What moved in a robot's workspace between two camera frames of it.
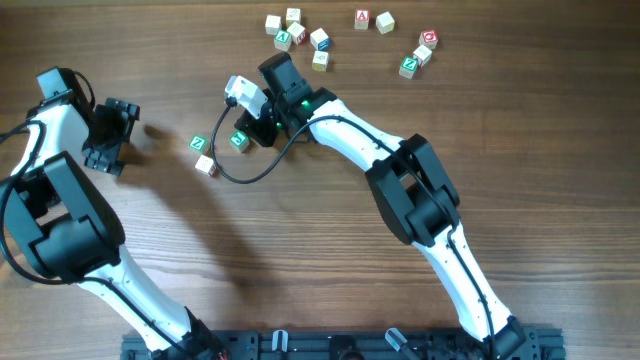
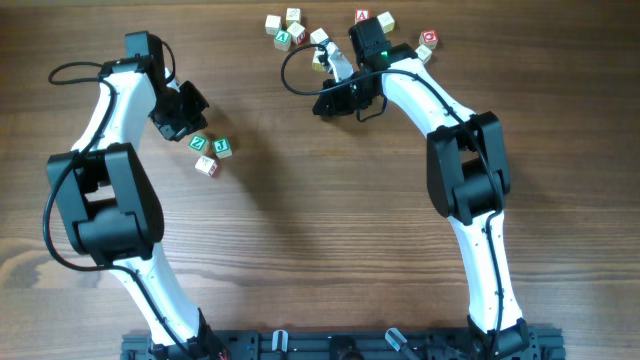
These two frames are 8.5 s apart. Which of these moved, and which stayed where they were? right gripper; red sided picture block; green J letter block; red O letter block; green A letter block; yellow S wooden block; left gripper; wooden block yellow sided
Moved: left gripper; right gripper; green J letter block
Stayed: red O letter block; green A letter block; yellow S wooden block; red sided picture block; wooden block yellow sided
